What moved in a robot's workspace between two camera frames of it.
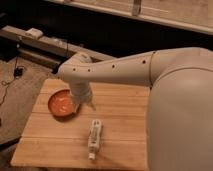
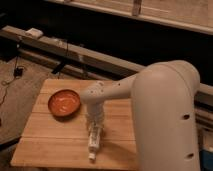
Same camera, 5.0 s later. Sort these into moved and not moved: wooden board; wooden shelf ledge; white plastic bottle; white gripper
Moved: white gripper
Not moved: wooden board; wooden shelf ledge; white plastic bottle
